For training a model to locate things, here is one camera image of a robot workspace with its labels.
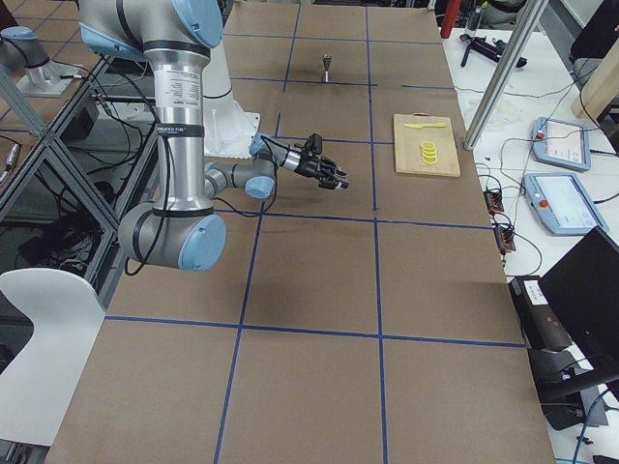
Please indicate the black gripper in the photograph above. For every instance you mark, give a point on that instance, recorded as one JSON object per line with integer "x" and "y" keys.
{"x": 309, "y": 167}

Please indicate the steel jigger measuring cup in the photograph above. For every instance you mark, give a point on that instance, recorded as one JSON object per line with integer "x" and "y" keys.
{"x": 326, "y": 62}

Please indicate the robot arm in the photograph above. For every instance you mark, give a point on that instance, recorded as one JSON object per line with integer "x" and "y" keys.
{"x": 180, "y": 229}

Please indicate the bamboo cutting board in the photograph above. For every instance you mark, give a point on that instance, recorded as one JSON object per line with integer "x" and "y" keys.
{"x": 408, "y": 155}

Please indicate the yellow plastic knife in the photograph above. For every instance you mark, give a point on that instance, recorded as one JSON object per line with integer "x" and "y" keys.
{"x": 419, "y": 126}

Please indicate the crumpled white plastic wrap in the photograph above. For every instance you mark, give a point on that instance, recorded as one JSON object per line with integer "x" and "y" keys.
{"x": 510, "y": 116}

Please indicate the black tripod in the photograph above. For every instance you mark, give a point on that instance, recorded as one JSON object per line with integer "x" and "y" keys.
{"x": 492, "y": 50}

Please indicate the red cylinder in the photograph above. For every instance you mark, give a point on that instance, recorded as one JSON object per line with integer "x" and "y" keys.
{"x": 449, "y": 18}

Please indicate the near teach pendant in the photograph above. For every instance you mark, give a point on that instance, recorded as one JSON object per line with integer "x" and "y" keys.
{"x": 562, "y": 204}

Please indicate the teach pendant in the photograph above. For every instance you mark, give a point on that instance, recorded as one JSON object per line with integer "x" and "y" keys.
{"x": 562, "y": 204}
{"x": 561, "y": 143}

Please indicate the far teach pendant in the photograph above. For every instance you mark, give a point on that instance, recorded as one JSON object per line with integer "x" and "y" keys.
{"x": 561, "y": 143}

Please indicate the black box device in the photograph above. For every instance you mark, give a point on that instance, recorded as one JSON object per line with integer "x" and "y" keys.
{"x": 540, "y": 324}

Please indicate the black monitor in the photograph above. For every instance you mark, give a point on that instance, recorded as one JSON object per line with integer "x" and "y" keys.
{"x": 582, "y": 290}

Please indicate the white chair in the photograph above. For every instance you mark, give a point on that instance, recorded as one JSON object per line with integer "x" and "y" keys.
{"x": 39, "y": 383}

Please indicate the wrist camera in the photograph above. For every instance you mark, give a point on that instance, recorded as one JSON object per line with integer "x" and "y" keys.
{"x": 314, "y": 144}

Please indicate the aluminium frame post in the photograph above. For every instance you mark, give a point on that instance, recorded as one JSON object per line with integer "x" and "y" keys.
{"x": 518, "y": 40}

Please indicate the aluminium frame rack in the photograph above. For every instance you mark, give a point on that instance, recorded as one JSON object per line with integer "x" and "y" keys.
{"x": 94, "y": 181}

